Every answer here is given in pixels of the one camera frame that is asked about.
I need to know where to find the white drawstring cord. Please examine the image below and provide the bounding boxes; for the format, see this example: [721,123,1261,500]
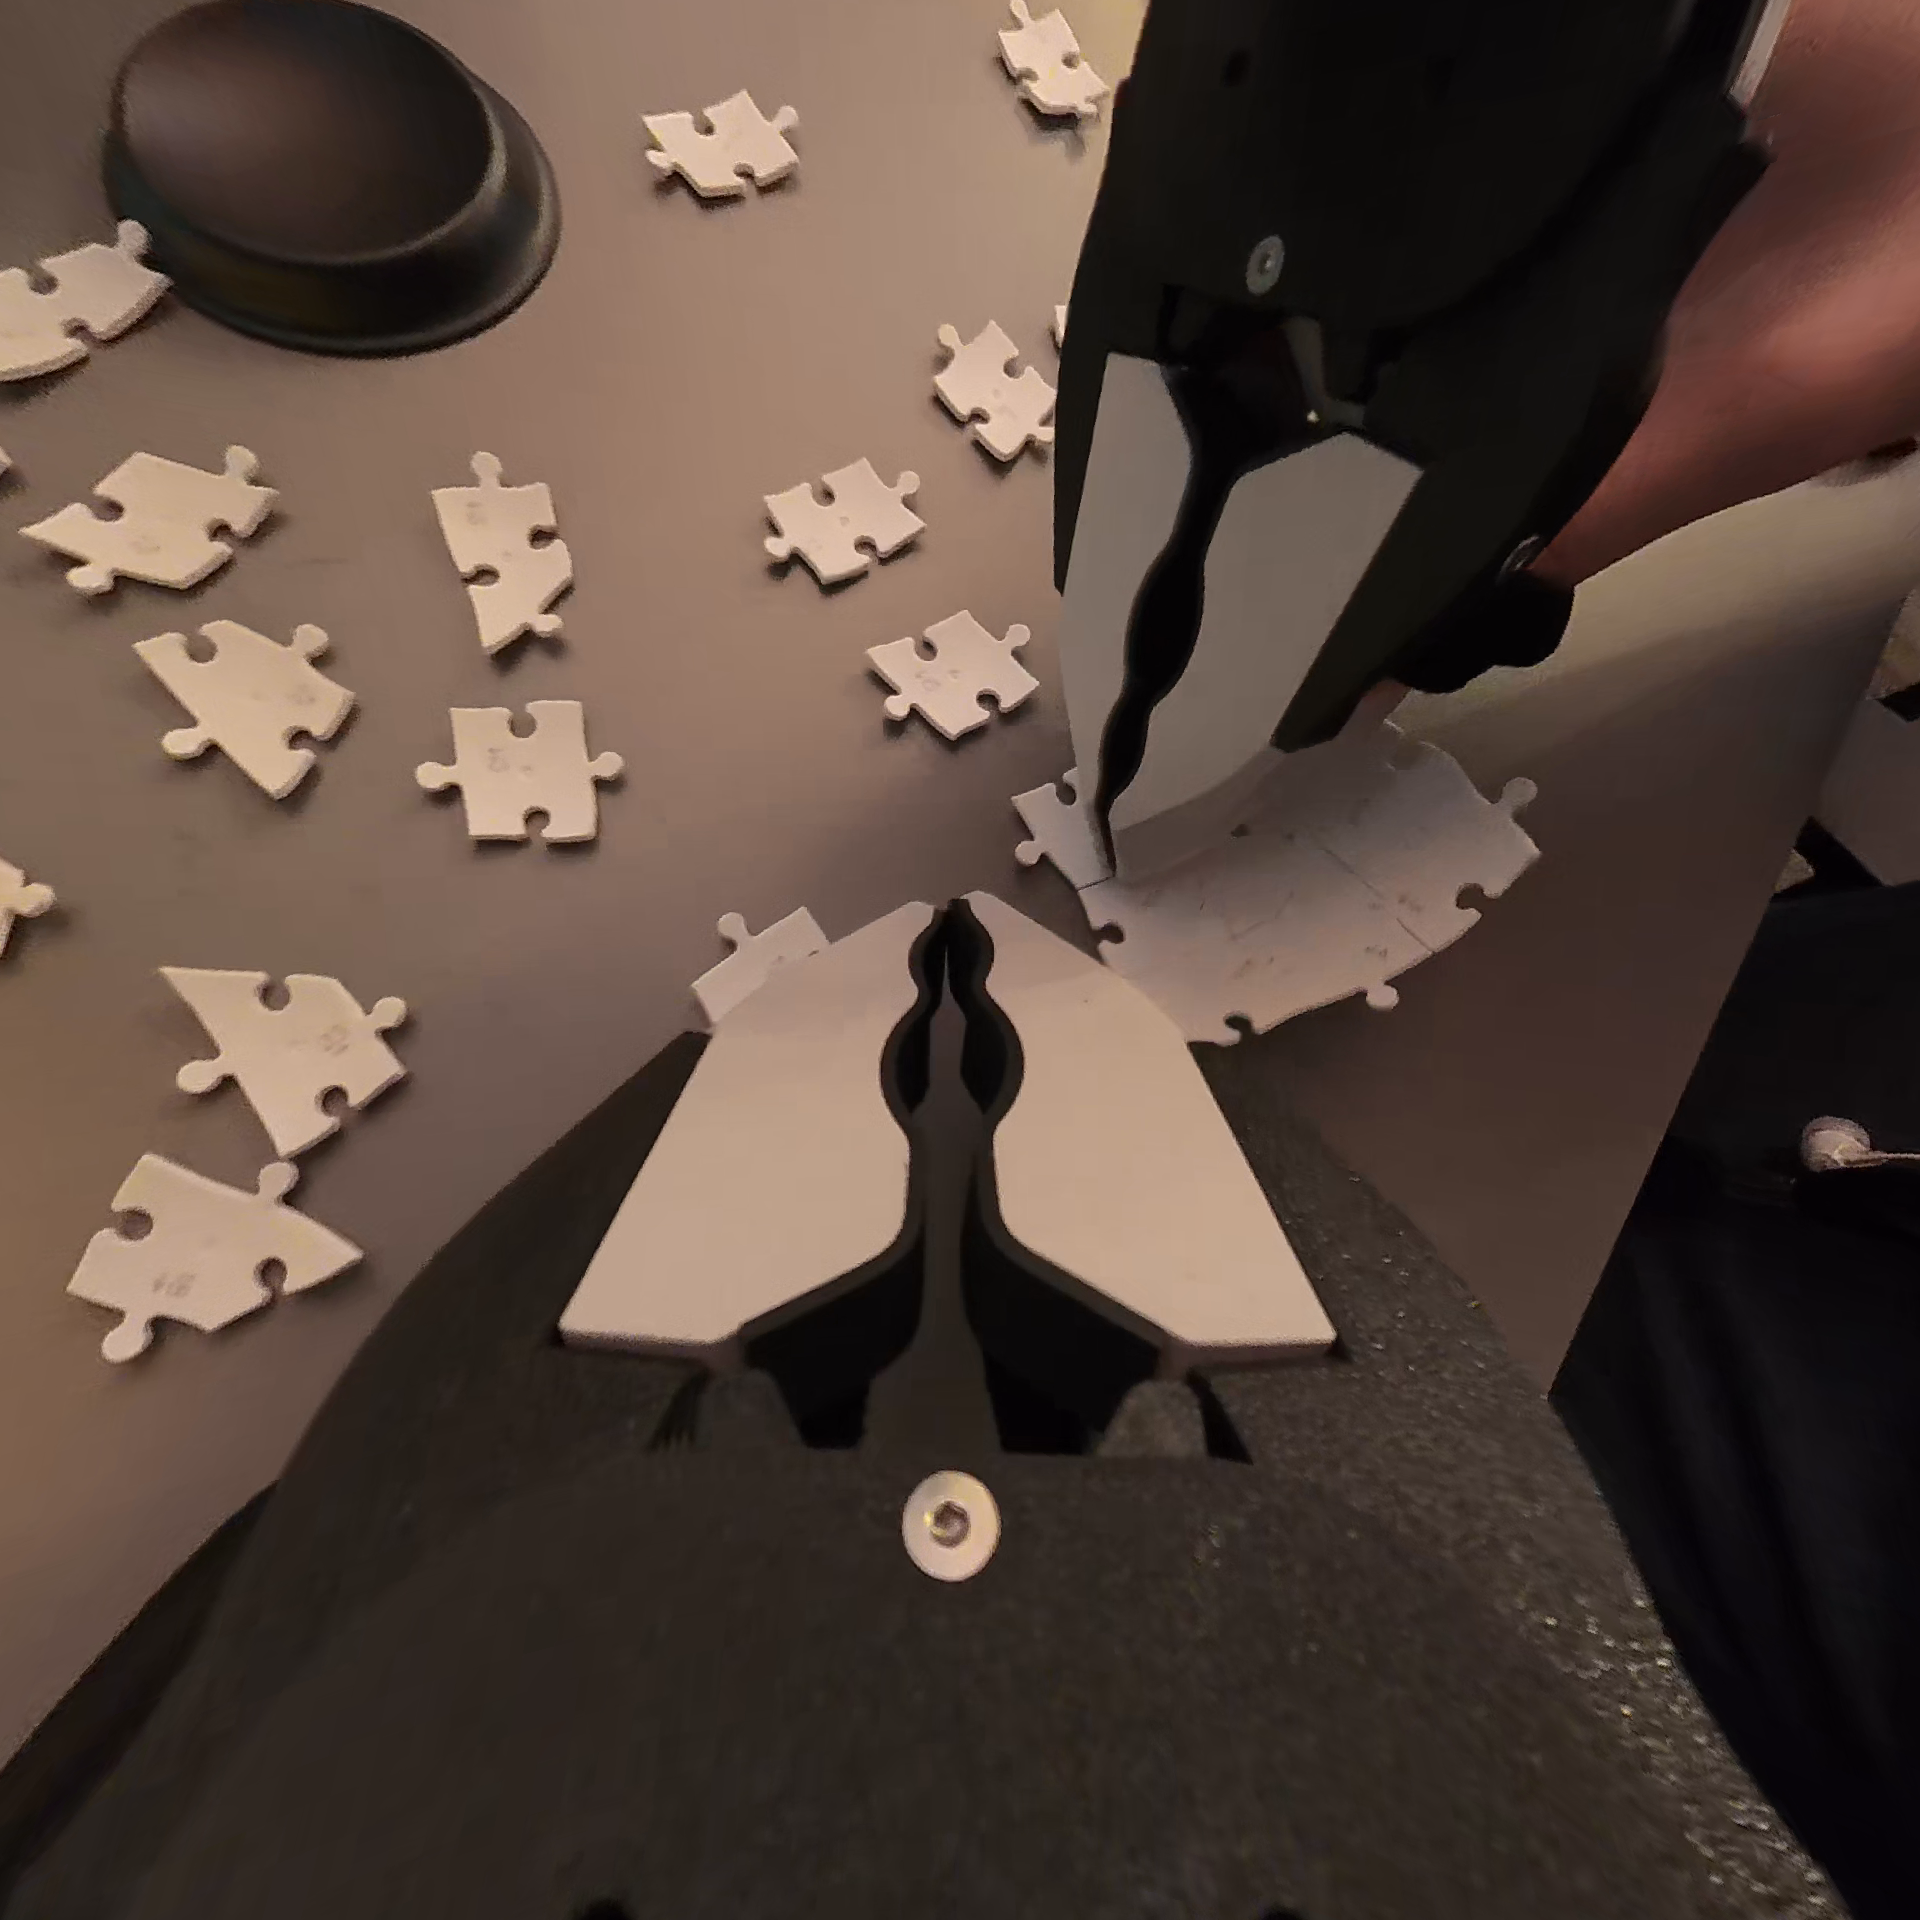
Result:
[1799,1113,1920,1176]

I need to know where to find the joined puzzle piece section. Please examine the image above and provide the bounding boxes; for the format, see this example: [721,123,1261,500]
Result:
[1011,720,1544,1049]

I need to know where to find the person's right hand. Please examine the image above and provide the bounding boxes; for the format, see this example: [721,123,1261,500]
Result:
[1534,132,1880,594]

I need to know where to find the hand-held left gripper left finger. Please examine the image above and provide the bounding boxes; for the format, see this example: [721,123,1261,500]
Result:
[554,899,954,1454]

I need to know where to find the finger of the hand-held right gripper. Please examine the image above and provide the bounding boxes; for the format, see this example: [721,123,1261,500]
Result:
[1111,431,1430,884]
[1056,348,1206,879]

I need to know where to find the white puzzle pieces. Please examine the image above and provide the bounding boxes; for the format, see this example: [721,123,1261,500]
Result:
[0,0,1120,1367]

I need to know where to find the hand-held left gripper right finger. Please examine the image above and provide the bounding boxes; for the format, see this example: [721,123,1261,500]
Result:
[954,891,1339,1457]

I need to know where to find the person's right forearm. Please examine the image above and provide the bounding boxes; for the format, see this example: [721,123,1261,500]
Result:
[1746,0,1920,468]

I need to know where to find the black round ball stand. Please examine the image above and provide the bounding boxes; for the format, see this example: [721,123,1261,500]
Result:
[101,0,561,358]

